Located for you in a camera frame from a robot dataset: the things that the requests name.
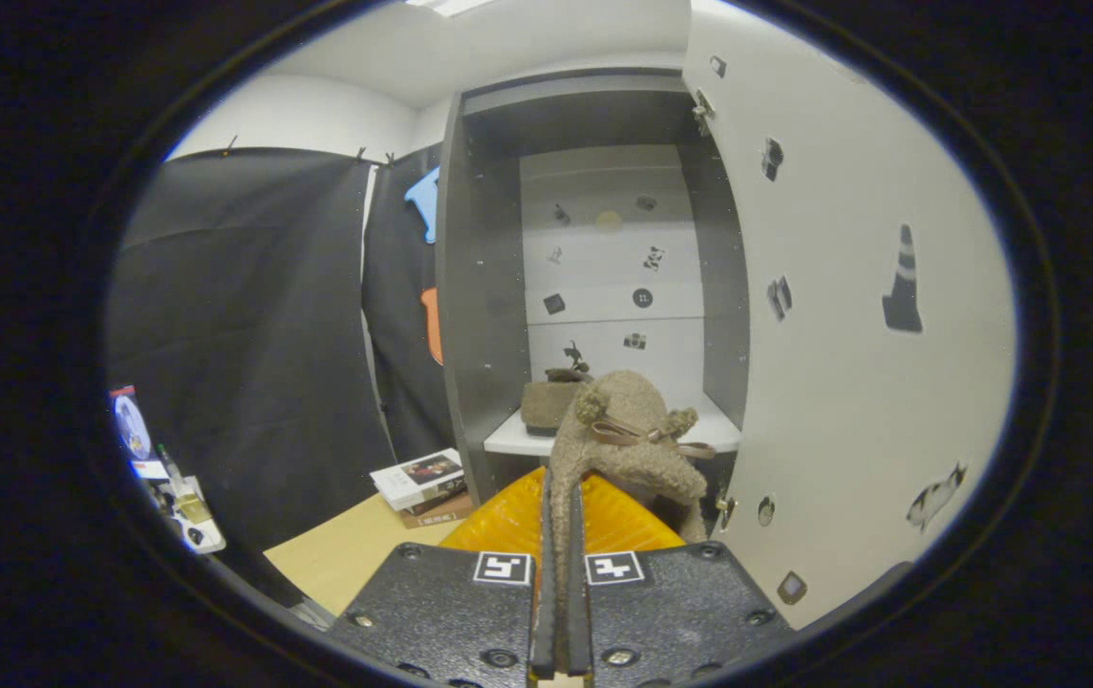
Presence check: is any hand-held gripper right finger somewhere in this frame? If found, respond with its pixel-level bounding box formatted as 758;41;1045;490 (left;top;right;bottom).
561;473;796;688

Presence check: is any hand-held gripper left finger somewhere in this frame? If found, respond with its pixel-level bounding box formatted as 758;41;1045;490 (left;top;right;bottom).
327;466;562;688

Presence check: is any brown fuzzy shoe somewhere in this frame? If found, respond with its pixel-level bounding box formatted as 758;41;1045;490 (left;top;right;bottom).
546;370;717;584
520;378;595;437

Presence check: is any grey shoe cabinet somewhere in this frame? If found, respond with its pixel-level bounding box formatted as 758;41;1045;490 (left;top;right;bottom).
435;67;748;507

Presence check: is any light grey shoe cabinet door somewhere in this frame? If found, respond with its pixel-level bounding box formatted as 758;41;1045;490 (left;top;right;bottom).
683;0;1018;632

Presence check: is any brown book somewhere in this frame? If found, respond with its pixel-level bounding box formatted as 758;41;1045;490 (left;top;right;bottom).
400;492;477;529

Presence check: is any white tray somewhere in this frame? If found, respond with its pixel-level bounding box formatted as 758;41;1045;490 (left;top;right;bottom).
150;478;227;555

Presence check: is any black backdrop cloth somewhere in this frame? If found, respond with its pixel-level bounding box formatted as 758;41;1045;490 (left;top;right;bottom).
107;143;457;579

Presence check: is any long ceiling light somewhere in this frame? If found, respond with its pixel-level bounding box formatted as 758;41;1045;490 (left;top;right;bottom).
408;0;495;18

